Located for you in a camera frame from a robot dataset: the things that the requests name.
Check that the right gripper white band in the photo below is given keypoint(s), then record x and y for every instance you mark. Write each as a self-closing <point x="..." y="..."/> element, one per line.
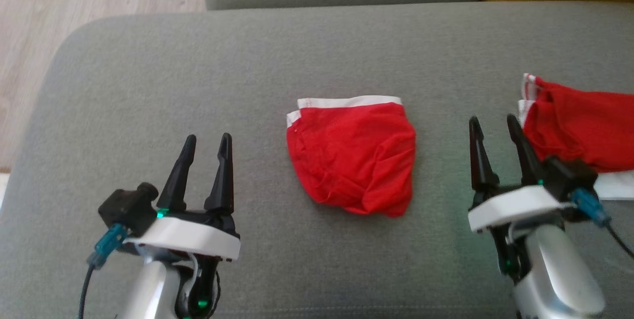
<point x="515" y="207"/>

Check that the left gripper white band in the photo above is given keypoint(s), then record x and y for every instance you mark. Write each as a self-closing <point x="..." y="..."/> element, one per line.
<point x="193" y="237"/>

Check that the red and white Bulls jersey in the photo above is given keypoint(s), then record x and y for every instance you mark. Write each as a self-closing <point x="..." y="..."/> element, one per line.
<point x="579" y="126"/>

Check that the red Bulls 23 shorts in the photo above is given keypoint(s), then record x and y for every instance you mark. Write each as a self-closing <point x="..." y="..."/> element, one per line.
<point x="351" y="155"/>

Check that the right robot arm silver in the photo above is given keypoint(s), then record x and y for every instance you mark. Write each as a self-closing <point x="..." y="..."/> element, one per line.
<point x="554" y="274"/>

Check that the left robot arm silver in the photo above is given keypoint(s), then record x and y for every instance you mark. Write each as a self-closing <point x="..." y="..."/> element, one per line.
<point x="148" y="289"/>

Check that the grey sofa seat cushion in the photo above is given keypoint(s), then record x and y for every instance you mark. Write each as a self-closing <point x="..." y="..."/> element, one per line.
<point x="297" y="51"/>

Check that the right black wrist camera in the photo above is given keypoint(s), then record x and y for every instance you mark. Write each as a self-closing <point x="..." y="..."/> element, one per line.
<point x="569" y="178"/>

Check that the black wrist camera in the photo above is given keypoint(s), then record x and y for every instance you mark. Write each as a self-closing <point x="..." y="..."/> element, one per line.
<point x="569" y="178"/>
<point x="126" y="207"/>

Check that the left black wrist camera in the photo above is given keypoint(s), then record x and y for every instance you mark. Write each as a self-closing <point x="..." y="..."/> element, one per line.
<point x="126" y="207"/>

